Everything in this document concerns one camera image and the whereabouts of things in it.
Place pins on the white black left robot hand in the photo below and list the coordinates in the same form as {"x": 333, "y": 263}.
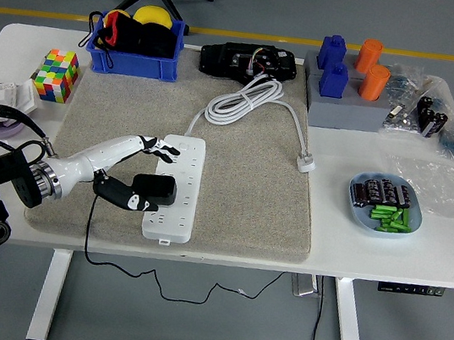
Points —
{"x": 78, "y": 165}

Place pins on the white power strip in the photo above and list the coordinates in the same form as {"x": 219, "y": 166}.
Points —
{"x": 184, "y": 198}

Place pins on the multicolour puzzle cube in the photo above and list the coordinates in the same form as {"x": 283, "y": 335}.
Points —
{"x": 59, "y": 76}

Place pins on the blue plastic bin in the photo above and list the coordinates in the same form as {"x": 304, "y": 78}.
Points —
{"x": 131, "y": 66}

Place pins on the white table leg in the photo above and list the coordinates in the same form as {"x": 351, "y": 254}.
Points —
{"x": 49, "y": 293}
{"x": 349, "y": 325}

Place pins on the black pouch with red trim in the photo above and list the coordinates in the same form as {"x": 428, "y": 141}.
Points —
{"x": 152, "y": 41}

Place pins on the yellow ball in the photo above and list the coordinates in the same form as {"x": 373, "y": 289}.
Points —
{"x": 154, "y": 16}

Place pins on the grey-brown mat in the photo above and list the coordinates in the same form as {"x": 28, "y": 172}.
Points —
{"x": 247, "y": 207}

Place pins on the black electronic device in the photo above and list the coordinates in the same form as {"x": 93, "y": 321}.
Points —
{"x": 218, "y": 59}

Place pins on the blue block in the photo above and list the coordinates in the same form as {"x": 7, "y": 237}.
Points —
{"x": 333, "y": 81}
{"x": 332, "y": 51}

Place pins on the grey block holder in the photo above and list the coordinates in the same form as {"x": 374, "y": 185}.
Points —
{"x": 346, "y": 115}

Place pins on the black cylindrical capacitor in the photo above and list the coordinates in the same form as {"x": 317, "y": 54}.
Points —
{"x": 373, "y": 189}
{"x": 403, "y": 196}
{"x": 387, "y": 190}
{"x": 361, "y": 195}

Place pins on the light blue plate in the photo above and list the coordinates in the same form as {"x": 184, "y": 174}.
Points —
{"x": 358, "y": 217}

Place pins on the green cylindrical battery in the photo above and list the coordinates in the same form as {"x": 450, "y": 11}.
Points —
{"x": 383, "y": 210}
{"x": 392, "y": 224}
{"x": 391, "y": 229}
{"x": 405, "y": 218}
{"x": 380, "y": 216}

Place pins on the orange cylinder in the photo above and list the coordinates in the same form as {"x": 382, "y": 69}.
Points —
{"x": 373, "y": 83}
{"x": 369, "y": 54}

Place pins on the clear bag of silver parts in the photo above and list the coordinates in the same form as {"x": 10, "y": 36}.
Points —
{"x": 400, "y": 123}

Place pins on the black table control panel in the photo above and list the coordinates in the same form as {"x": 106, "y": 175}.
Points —
{"x": 410, "y": 289}

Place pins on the clear bag of black capacitors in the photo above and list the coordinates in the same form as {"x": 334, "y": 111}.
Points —
{"x": 431, "y": 117}

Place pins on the empty clear plastic bag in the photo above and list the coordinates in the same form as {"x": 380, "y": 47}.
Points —
{"x": 438, "y": 188}

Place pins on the silver metal bracket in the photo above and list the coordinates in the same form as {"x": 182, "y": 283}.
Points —
{"x": 304, "y": 285}

